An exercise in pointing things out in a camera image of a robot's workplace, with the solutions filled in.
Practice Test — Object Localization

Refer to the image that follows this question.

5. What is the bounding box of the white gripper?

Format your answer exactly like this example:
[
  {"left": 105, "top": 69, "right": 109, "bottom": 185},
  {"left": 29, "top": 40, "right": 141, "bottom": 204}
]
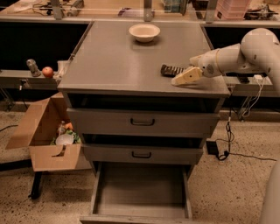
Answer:
[{"left": 171, "top": 50, "right": 220, "bottom": 86}]

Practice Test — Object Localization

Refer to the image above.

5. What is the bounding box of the dark rxbar chocolate bar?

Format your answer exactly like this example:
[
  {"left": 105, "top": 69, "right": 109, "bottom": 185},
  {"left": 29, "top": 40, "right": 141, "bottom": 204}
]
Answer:
[{"left": 160, "top": 65, "right": 185, "bottom": 78}]

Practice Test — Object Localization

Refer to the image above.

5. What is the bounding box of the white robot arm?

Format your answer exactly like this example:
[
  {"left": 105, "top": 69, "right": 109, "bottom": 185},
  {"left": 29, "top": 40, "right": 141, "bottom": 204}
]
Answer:
[{"left": 171, "top": 28, "right": 280, "bottom": 224}]

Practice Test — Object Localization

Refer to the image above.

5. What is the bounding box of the grey top drawer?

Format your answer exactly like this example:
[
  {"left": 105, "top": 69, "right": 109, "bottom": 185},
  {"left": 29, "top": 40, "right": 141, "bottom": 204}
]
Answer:
[{"left": 67, "top": 108, "right": 219, "bottom": 138}]

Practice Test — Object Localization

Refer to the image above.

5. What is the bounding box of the grey drawer cabinet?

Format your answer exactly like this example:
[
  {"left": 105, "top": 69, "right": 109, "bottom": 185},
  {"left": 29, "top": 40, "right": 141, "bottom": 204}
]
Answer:
[{"left": 57, "top": 20, "right": 231, "bottom": 176}]

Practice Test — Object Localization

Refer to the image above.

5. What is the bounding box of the grey middle drawer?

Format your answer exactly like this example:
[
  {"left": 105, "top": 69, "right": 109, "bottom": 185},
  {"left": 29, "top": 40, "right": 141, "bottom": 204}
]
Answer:
[{"left": 83, "top": 144, "right": 203, "bottom": 165}]

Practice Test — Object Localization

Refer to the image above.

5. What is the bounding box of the grey open bottom drawer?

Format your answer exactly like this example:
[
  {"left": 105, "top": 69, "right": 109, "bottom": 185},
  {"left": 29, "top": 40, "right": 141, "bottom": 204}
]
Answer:
[{"left": 80, "top": 163, "right": 193, "bottom": 224}]

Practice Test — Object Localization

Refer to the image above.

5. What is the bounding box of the black remote on shelf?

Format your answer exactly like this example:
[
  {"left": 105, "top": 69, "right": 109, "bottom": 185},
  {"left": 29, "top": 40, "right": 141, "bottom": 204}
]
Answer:
[{"left": 236, "top": 74, "right": 249, "bottom": 84}]

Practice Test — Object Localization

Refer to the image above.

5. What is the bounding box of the white ceramic bowl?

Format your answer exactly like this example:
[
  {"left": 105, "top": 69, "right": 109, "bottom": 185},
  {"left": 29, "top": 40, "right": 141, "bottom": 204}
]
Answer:
[{"left": 129, "top": 24, "right": 160, "bottom": 43}]

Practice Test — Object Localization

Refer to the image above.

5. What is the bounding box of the pink plastic crate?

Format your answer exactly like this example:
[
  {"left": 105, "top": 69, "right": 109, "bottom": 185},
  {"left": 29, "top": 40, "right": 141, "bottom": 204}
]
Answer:
[{"left": 215, "top": 0, "right": 251, "bottom": 20}]

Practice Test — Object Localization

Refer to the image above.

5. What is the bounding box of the black power adapter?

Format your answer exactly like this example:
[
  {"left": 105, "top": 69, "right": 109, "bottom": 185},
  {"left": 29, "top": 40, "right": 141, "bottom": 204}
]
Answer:
[{"left": 206, "top": 141, "right": 219, "bottom": 156}]

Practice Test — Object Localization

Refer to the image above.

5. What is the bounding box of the clear plastic cup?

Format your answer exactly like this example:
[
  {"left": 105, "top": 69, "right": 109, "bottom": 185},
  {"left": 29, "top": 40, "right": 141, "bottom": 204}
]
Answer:
[{"left": 57, "top": 60, "right": 68, "bottom": 76}]

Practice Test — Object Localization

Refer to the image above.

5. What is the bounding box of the red apple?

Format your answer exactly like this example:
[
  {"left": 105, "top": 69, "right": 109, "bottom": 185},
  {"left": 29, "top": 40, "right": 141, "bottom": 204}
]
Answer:
[{"left": 42, "top": 66, "right": 54, "bottom": 78}]

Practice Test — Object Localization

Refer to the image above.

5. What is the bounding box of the white bowl in box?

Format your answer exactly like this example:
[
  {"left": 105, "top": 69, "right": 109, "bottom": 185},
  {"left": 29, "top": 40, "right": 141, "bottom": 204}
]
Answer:
[{"left": 55, "top": 134, "right": 74, "bottom": 145}]

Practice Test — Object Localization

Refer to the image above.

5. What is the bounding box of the grey metal can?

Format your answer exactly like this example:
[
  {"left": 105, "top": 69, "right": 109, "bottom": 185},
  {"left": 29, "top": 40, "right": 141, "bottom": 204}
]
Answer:
[{"left": 26, "top": 59, "right": 41, "bottom": 77}]

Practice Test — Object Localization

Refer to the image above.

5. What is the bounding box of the brown cardboard box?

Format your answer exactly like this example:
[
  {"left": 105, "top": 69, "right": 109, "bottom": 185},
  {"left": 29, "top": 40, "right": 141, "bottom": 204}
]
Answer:
[{"left": 6, "top": 93, "right": 91, "bottom": 172}]

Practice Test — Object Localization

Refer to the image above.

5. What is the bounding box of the white charger with cable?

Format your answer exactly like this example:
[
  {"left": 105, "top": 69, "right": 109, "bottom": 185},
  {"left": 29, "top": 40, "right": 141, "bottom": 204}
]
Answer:
[{"left": 241, "top": 74, "right": 265, "bottom": 118}]

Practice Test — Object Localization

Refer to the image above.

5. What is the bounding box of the black floor cable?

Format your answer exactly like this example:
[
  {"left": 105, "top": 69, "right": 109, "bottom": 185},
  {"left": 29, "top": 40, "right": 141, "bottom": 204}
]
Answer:
[{"left": 215, "top": 108, "right": 277, "bottom": 163}]

